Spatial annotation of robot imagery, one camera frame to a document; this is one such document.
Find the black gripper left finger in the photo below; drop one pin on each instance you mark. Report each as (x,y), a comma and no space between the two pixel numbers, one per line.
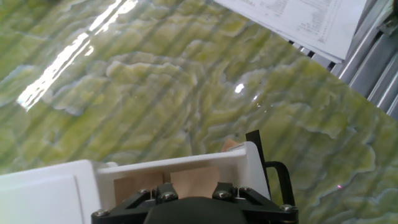
(130,211)

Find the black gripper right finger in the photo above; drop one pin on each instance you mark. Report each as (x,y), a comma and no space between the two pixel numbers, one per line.
(267,213)

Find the wooden cube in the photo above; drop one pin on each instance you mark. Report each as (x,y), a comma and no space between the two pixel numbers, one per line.
(229,145)

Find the green marble pattern mat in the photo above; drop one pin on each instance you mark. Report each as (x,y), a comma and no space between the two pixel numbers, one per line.
(155,93)

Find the paper sheet with printed tables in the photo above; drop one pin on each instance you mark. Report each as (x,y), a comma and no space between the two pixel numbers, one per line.
(311,21)

